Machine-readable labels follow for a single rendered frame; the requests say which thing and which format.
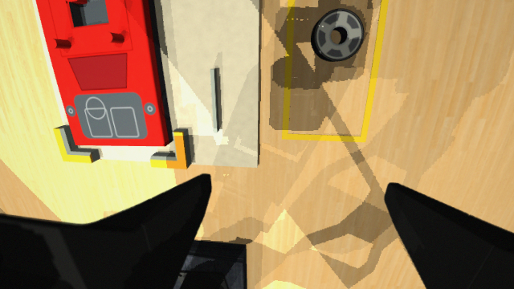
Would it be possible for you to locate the black wheel with grey hub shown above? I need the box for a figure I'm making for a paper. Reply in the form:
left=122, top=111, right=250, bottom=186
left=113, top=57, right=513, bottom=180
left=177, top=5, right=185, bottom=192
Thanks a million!
left=311, top=8, right=364, bottom=62

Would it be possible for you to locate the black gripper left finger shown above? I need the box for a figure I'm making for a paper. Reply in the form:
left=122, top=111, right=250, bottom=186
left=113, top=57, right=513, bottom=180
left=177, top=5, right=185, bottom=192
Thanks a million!
left=0, top=173, right=212, bottom=289

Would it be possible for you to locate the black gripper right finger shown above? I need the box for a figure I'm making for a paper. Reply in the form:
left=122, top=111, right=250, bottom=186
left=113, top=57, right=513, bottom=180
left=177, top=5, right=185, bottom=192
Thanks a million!
left=384, top=182, right=514, bottom=289

